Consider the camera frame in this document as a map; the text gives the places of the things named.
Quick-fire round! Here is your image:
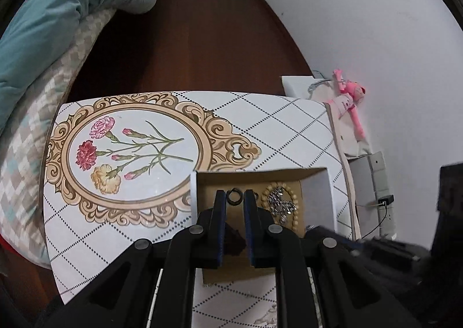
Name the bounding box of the teal blue duvet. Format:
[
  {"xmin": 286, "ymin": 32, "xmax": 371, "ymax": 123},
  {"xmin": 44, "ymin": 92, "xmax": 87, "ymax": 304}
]
[{"xmin": 1, "ymin": 0, "xmax": 156, "ymax": 124}]

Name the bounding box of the floral patterned tablecloth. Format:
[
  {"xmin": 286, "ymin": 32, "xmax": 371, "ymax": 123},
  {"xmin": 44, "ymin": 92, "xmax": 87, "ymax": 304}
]
[{"xmin": 42, "ymin": 90, "xmax": 363, "ymax": 328}]

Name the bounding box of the white power strip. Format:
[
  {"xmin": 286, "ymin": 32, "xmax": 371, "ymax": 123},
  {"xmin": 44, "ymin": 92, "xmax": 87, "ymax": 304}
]
[{"xmin": 369, "ymin": 151, "xmax": 396, "ymax": 239}]

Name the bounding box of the pink panther plush toy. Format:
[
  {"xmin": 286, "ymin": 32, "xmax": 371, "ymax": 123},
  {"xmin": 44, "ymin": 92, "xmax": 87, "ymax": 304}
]
[{"xmin": 331, "ymin": 69, "xmax": 366, "ymax": 140}]

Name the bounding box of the white cardboard box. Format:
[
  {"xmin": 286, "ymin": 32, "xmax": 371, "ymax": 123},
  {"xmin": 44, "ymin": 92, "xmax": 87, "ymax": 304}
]
[{"xmin": 190, "ymin": 167, "xmax": 337, "ymax": 286}]

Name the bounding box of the silver crystal brooch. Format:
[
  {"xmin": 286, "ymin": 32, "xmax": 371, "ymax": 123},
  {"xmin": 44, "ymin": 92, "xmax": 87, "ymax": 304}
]
[{"xmin": 267, "ymin": 185, "xmax": 298, "ymax": 224}]

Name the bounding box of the black charger plug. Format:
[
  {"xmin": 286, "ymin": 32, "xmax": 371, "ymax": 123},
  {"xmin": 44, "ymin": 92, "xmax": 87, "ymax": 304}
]
[{"xmin": 377, "ymin": 195, "xmax": 395, "ymax": 207}]

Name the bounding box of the wooden bead bracelet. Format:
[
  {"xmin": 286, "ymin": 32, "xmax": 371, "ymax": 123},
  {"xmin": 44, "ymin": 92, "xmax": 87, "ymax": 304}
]
[{"xmin": 260, "ymin": 181, "xmax": 302, "ymax": 237}]

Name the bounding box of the black ring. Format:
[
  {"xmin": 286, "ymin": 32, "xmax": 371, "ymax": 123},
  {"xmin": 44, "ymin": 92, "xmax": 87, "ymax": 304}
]
[{"xmin": 226, "ymin": 188, "xmax": 244, "ymax": 207}]

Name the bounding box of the checkered bed sheet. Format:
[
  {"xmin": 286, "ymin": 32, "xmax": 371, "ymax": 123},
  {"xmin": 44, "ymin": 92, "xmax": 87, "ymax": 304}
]
[{"xmin": 0, "ymin": 9, "xmax": 115, "ymax": 268}]

